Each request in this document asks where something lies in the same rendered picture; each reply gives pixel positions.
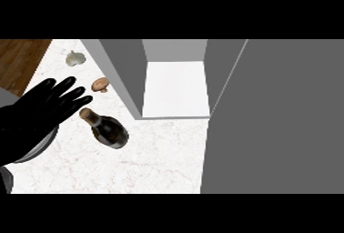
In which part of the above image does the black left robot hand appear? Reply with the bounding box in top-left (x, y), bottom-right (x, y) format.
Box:
top-left (0, 76), bottom-right (94, 167)

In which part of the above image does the dark wine bottle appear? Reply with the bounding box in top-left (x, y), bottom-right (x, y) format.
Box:
top-left (78, 107), bottom-right (130, 150)

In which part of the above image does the grey open cabinet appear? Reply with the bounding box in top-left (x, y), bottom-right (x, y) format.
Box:
top-left (79, 39), bottom-right (248, 121)

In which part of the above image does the dark grey cabinet door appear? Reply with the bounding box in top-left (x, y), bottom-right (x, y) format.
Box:
top-left (199, 39), bottom-right (344, 195)

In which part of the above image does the brown mushroom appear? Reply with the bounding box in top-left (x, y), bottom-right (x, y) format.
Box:
top-left (90, 76), bottom-right (110, 94)

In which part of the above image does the white garlic bulb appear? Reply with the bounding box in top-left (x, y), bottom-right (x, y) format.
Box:
top-left (65, 50), bottom-right (87, 67)

